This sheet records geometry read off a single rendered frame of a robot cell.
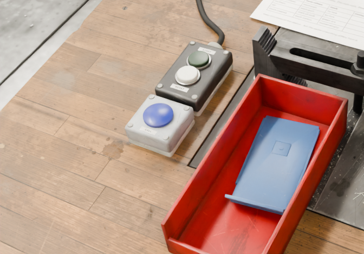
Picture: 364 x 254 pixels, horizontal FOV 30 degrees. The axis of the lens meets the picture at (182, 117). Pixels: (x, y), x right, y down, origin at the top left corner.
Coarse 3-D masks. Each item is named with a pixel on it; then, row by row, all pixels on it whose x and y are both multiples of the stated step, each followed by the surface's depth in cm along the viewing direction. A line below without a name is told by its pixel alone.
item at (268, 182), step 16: (272, 128) 87; (288, 128) 87; (304, 128) 87; (256, 144) 86; (272, 144) 86; (304, 144) 85; (256, 160) 84; (272, 160) 84; (288, 160) 84; (304, 160) 83; (256, 176) 83; (272, 176) 82; (288, 176) 82; (240, 192) 81; (256, 192) 81; (272, 192) 81; (288, 192) 80; (256, 208) 80; (272, 208) 76
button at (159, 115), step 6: (150, 108) 89; (156, 108) 88; (162, 108) 88; (168, 108) 88; (144, 114) 88; (150, 114) 88; (156, 114) 88; (162, 114) 88; (168, 114) 87; (144, 120) 88; (150, 120) 87; (156, 120) 87; (162, 120) 87; (168, 120) 87; (150, 126) 87; (156, 126) 87; (162, 126) 87
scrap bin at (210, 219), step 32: (256, 96) 88; (288, 96) 87; (320, 96) 84; (224, 128) 82; (256, 128) 88; (320, 128) 87; (224, 160) 84; (320, 160) 78; (192, 192) 78; (224, 192) 82; (192, 224) 80; (224, 224) 79; (256, 224) 78; (288, 224) 74
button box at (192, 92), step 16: (192, 48) 96; (208, 48) 96; (176, 64) 95; (208, 64) 93; (224, 64) 94; (160, 80) 93; (176, 80) 92; (208, 80) 92; (160, 96) 93; (176, 96) 91; (192, 96) 90; (208, 96) 92
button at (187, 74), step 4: (180, 68) 93; (184, 68) 93; (188, 68) 93; (192, 68) 92; (180, 72) 92; (184, 72) 92; (188, 72) 92; (192, 72) 92; (196, 72) 92; (180, 76) 92; (184, 76) 92; (188, 76) 91; (192, 76) 91; (196, 76) 92; (180, 80) 92; (184, 80) 91; (188, 80) 91; (192, 80) 91
